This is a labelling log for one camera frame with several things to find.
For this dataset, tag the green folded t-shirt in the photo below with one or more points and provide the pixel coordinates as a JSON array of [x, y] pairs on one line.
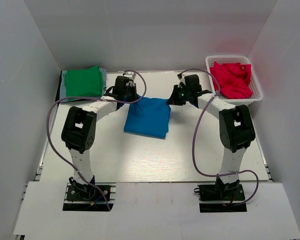
[[84, 82]]

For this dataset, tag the red t-shirt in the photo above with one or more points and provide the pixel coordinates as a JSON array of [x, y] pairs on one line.
[[234, 79]]

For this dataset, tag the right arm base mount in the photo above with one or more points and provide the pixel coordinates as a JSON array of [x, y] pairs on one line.
[[212, 202]]

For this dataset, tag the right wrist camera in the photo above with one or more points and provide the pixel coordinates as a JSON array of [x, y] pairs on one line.
[[182, 83]]

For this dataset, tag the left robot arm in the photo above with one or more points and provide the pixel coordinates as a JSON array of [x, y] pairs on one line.
[[79, 129]]

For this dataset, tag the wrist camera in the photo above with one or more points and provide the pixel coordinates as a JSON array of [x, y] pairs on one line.
[[131, 76], [182, 83]]

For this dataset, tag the white plastic basket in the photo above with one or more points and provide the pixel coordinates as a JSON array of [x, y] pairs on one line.
[[254, 83]]

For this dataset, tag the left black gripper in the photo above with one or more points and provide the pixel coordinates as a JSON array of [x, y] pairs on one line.
[[133, 88]]

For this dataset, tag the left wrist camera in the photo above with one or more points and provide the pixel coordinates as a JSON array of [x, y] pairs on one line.
[[131, 76]]

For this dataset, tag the black folded t-shirt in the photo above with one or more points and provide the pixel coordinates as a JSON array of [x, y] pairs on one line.
[[61, 89]]

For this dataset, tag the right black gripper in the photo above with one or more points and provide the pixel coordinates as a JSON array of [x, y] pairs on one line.
[[174, 99]]

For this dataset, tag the grey folded t-shirt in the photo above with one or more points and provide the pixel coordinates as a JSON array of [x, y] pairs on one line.
[[104, 79]]

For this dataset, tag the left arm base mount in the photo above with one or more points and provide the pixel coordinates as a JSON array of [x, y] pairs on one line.
[[85, 198]]

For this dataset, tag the blue t-shirt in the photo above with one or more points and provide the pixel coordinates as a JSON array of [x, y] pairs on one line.
[[149, 117]]

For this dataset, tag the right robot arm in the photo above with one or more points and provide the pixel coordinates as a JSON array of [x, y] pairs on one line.
[[236, 130]]

